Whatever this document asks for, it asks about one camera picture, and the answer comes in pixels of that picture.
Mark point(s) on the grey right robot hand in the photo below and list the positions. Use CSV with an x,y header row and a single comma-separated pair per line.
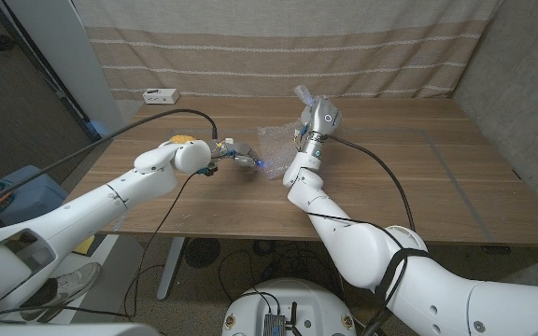
x,y
320,119

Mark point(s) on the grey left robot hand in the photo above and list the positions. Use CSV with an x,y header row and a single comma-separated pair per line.
x,y
238,153

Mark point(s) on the clear bubble wrap sheet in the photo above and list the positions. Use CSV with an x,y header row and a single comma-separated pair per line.
x,y
276,149

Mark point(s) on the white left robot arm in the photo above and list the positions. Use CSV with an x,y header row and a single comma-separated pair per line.
x,y
87,210

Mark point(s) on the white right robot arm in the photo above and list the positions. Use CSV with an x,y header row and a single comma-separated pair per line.
x,y
390,261

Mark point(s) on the orange textured ball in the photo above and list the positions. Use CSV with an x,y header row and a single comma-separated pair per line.
x,y
181,138

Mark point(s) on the beige striped curtain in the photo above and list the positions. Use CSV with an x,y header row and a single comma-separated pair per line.
x,y
273,46

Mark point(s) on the white power strip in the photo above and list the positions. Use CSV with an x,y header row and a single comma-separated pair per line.
x,y
160,96

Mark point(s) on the round black floor fan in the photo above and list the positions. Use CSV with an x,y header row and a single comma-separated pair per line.
x,y
203,254

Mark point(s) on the white metal table leg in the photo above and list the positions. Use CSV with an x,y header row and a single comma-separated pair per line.
x,y
171,270

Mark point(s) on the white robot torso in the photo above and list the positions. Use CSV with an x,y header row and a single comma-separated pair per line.
x,y
297,303

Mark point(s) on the grey electronics box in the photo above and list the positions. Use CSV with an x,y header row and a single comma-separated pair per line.
x,y
274,325

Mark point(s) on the yellow foot pedal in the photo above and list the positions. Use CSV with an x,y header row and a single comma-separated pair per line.
x,y
84,245

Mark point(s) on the white pillar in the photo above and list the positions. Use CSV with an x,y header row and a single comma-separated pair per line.
x,y
73,70

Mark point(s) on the blue stool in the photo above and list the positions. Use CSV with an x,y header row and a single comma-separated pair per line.
x,y
31,196

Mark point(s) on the grey white sneaker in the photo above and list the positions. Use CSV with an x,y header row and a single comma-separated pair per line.
x,y
70,284

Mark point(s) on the perforated metal door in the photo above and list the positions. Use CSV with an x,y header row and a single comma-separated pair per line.
x,y
12,116

